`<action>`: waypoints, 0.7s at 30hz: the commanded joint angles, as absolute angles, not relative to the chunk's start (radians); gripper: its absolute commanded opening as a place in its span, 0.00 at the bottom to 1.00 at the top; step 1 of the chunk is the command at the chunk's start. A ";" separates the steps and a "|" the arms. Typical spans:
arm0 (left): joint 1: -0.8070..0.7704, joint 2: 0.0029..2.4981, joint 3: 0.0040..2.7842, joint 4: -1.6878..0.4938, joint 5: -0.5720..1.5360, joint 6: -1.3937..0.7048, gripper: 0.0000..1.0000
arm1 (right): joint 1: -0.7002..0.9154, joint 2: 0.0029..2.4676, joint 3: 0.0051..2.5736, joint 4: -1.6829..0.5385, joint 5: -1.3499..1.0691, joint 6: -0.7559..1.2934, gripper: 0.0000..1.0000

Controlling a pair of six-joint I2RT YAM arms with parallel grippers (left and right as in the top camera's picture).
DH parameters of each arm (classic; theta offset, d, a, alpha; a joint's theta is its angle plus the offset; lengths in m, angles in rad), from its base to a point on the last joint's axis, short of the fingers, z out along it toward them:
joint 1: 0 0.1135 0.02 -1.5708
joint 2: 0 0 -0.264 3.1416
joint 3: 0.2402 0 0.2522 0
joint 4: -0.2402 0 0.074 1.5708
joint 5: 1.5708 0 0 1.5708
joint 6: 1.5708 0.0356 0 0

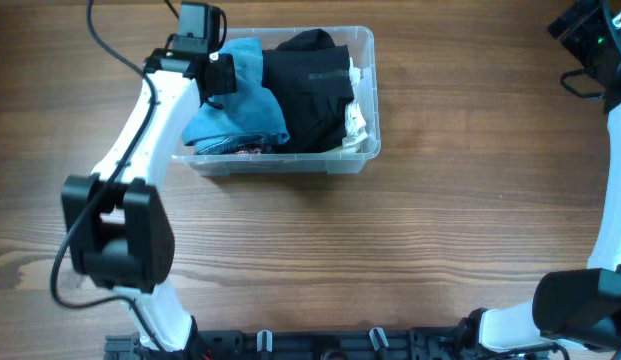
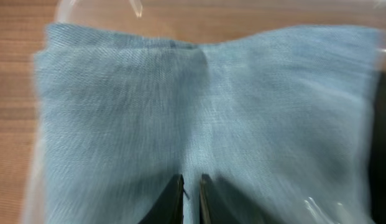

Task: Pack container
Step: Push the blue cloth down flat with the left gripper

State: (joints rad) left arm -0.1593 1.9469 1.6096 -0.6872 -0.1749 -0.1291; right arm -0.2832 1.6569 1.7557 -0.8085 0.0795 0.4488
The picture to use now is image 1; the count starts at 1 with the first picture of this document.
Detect cream cloth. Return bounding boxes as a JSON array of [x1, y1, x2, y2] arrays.
[[325, 144, 361, 154]]

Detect white printed t-shirt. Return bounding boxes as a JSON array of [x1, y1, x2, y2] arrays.
[[342, 58, 368, 153]]

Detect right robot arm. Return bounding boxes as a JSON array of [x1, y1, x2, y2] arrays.
[[449, 0, 621, 359]]

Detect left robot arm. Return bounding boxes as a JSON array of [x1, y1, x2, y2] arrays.
[[49, 35, 236, 359]]

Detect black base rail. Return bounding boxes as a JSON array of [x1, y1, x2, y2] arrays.
[[103, 327, 491, 360]]

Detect plaid shirt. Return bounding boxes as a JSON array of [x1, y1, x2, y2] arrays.
[[232, 144, 273, 155]]

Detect clear plastic storage container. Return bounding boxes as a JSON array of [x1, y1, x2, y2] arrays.
[[171, 26, 382, 177]]

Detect blue jeans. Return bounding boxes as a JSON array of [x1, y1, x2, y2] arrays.
[[182, 38, 290, 155]]

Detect black garment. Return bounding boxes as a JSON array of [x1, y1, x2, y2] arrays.
[[263, 29, 354, 154]]

